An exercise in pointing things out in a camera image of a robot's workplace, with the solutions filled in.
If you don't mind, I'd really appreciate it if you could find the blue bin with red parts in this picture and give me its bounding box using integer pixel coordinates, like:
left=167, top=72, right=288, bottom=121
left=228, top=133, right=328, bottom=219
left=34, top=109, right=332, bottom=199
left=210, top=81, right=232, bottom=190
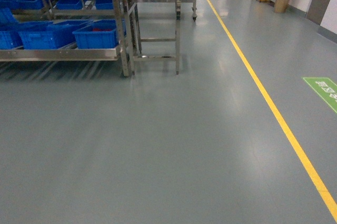
left=72, top=19, right=119, bottom=49

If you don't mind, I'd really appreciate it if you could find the red parts pile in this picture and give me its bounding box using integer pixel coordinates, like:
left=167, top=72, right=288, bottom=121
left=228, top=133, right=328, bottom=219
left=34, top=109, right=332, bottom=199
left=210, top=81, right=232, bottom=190
left=93, top=27, right=113, bottom=32

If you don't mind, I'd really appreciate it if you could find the stainless steel shelf rack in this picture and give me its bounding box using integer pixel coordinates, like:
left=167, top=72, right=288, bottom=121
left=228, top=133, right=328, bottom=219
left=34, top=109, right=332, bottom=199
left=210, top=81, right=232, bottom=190
left=1, top=0, right=134, bottom=77

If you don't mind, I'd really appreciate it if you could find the small stainless steel table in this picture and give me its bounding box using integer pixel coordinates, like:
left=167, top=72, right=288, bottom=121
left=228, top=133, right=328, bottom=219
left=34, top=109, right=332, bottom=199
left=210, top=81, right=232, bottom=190
left=122, top=0, right=182, bottom=74

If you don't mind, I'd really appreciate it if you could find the blue plastic bin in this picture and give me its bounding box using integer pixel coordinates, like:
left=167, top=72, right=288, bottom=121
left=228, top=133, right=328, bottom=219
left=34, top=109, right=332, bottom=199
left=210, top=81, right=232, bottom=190
left=1, top=21, right=53, bottom=50
left=18, top=20, right=93, bottom=50

